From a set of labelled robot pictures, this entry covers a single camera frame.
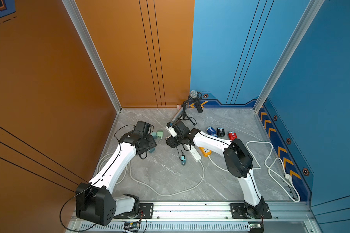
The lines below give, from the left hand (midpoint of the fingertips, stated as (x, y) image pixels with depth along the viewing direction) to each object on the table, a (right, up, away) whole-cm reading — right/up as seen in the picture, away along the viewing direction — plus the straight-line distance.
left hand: (151, 142), depth 84 cm
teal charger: (-2, +3, +18) cm, 19 cm away
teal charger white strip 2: (-2, -7, +12) cm, 14 cm away
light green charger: (+2, +3, +19) cm, 19 cm away
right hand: (+10, 0, +9) cm, 14 cm away
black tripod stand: (+20, +17, +22) cm, 34 cm away
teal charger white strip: (+19, -11, +2) cm, 22 cm away
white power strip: (+26, -8, +8) cm, 28 cm away
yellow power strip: (+33, -7, +8) cm, 35 cm away
